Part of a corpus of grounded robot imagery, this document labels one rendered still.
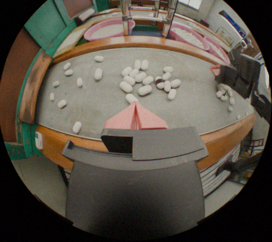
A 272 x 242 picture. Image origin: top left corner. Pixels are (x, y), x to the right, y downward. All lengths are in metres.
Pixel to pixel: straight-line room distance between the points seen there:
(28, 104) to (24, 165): 1.08
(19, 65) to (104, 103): 0.43
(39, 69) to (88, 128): 0.34
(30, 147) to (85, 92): 0.38
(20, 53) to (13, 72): 0.08
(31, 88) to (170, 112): 0.49
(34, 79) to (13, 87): 0.12
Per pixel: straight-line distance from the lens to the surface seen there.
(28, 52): 0.50
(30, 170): 1.44
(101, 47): 0.34
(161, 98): 0.22
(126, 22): 0.34
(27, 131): 0.46
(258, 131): 5.07
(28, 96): 0.41
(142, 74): 0.21
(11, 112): 0.45
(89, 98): 0.24
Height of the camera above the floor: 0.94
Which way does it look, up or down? 76 degrees down
